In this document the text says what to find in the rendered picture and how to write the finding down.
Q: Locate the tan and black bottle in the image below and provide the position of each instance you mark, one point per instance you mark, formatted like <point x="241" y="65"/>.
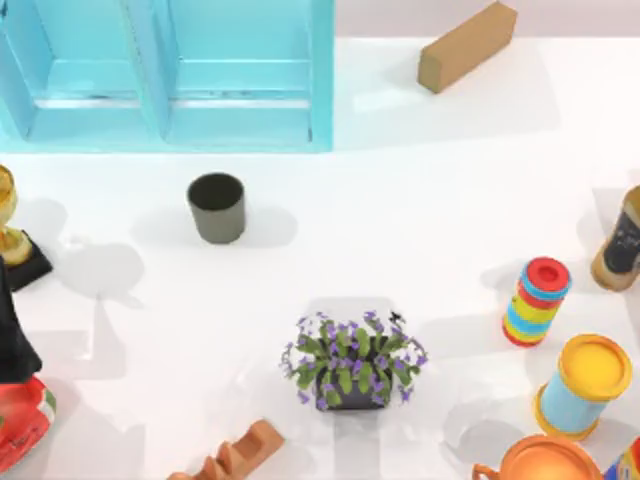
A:
<point x="620" y="250"/>

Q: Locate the gold trophy with black base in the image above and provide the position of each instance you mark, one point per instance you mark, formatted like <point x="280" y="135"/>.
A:
<point x="15" y="245"/>

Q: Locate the grey cup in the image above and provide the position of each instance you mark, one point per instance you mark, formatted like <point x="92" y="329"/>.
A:
<point x="218" y="212"/>

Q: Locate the blue can with yellow lid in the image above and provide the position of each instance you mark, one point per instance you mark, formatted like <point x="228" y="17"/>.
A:
<point x="580" y="390"/>

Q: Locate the purple flower plant pot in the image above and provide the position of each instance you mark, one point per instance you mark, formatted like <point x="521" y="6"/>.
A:
<point x="352" y="365"/>

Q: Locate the brown bread loaf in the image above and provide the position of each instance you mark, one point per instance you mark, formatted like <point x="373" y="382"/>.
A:
<point x="245" y="450"/>

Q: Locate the stack of coloured rings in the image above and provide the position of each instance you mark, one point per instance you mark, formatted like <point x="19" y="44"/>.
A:
<point x="535" y="305"/>

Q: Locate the brown cardboard box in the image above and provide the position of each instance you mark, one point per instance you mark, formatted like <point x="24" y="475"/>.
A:
<point x="465" y="47"/>

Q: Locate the blue and yellow can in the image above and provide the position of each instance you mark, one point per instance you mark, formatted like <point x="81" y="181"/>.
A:
<point x="625" y="462"/>

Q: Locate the light blue rack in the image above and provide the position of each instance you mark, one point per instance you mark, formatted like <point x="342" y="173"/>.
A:
<point x="165" y="75"/>

